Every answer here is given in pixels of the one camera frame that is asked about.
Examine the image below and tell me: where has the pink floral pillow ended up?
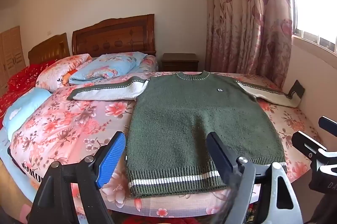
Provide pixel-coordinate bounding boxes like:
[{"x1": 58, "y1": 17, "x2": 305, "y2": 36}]
[{"x1": 35, "y1": 54, "x2": 92, "y2": 91}]

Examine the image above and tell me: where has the window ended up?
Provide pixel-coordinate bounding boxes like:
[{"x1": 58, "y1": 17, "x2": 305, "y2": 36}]
[{"x1": 284, "y1": 0, "x2": 337, "y2": 54}]

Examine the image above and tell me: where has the bed with floral sheet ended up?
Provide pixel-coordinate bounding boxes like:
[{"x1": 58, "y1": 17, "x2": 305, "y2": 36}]
[{"x1": 8, "y1": 56, "x2": 324, "y2": 219}]

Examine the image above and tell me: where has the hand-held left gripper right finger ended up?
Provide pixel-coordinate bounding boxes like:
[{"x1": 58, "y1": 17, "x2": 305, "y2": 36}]
[{"x1": 207, "y1": 131, "x2": 303, "y2": 224}]

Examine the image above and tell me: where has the pink floral curtain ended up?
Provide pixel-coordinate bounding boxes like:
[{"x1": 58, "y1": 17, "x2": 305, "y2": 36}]
[{"x1": 204, "y1": 0, "x2": 294, "y2": 88}]

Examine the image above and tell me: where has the red floral blanket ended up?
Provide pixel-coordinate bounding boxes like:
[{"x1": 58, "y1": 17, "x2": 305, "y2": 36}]
[{"x1": 0, "y1": 60, "x2": 57, "y2": 122}]

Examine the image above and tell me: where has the blue floral pillow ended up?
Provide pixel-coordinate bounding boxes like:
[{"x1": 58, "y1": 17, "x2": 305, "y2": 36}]
[{"x1": 69, "y1": 52, "x2": 148, "y2": 86}]

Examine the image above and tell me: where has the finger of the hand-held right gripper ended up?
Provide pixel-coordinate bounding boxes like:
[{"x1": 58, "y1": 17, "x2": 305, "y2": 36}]
[
  {"x1": 292, "y1": 131, "x2": 337, "y2": 161},
  {"x1": 318, "y1": 116, "x2": 337, "y2": 135}
]

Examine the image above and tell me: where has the large carved wooden headboard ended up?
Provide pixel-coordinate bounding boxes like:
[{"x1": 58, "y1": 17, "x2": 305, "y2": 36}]
[{"x1": 72, "y1": 14, "x2": 156, "y2": 57}]

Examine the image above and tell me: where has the light wooden wardrobe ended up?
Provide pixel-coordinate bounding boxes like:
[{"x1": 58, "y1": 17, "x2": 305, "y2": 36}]
[{"x1": 0, "y1": 26, "x2": 26, "y2": 95}]

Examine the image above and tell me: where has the small wooden headboard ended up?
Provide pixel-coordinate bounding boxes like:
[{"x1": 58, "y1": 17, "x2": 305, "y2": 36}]
[{"x1": 28, "y1": 33, "x2": 71, "y2": 64}]

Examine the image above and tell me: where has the red floral cloth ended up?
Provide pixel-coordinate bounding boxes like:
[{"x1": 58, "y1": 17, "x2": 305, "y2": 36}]
[{"x1": 111, "y1": 203, "x2": 253, "y2": 224}]

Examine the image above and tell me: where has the light blue pillow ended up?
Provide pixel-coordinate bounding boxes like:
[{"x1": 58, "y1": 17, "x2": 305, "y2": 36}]
[{"x1": 2, "y1": 87, "x2": 52, "y2": 141}]

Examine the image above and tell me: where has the dark wooden nightstand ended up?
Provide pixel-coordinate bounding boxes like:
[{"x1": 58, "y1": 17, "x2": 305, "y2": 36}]
[{"x1": 160, "y1": 53, "x2": 199, "y2": 72}]

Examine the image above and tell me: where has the green knit sweater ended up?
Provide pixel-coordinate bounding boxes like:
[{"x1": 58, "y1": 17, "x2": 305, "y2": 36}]
[{"x1": 67, "y1": 70, "x2": 306, "y2": 199}]

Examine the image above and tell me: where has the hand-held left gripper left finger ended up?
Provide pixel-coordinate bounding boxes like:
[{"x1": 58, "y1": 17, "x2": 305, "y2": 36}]
[{"x1": 28, "y1": 131, "x2": 127, "y2": 224}]

